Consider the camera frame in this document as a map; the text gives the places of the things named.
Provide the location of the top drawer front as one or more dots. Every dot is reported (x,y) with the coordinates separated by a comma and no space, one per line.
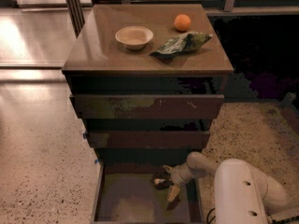
(182,106)

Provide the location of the orange fruit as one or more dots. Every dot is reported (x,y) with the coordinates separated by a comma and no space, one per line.
(182,22)

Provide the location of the green chip bag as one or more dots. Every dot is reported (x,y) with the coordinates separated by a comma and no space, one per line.
(182,44)

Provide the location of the brown drawer cabinet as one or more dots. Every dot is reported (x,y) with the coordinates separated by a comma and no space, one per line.
(99,65)

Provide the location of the blue tape piece upper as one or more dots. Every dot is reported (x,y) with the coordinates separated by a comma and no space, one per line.
(84,135)

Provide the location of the dark orange soda can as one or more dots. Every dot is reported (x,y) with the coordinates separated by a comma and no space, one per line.
(161,179)

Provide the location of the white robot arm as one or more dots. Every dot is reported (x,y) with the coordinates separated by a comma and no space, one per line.
(243,193)

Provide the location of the grey power strip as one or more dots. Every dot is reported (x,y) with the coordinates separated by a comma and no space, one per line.
(290,216)

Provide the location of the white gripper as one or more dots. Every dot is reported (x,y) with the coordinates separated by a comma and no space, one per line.
(178,175)

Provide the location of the white paper bowl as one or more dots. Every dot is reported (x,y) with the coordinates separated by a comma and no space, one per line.
(134,37)

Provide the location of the open bottom drawer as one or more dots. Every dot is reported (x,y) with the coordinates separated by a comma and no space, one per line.
(126,194)

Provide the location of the middle drawer front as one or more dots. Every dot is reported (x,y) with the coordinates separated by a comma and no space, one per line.
(148,139)

